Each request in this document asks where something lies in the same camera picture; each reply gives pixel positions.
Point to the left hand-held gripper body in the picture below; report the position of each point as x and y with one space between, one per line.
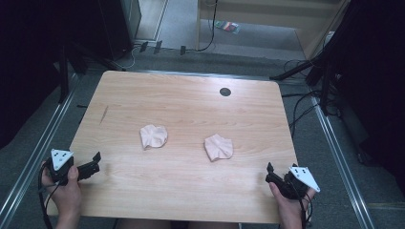
60 165

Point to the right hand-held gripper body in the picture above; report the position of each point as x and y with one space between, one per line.
299 183

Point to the person's right hand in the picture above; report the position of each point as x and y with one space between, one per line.
291 206

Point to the person's left hand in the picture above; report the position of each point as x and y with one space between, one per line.
67 194

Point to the pink crumpled cloth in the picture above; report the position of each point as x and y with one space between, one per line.
153 136
218 147

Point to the black metal stand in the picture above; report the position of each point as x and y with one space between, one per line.
324 82
63 73

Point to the black round table grommet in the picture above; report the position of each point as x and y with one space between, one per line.
225 92

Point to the black plug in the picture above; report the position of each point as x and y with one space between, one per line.
182 50
158 47
143 46

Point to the black cabinet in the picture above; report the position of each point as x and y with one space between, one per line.
119 28

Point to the colourful packet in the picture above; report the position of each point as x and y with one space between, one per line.
227 26

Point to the metal floor rail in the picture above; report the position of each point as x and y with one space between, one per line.
340 162
38 152

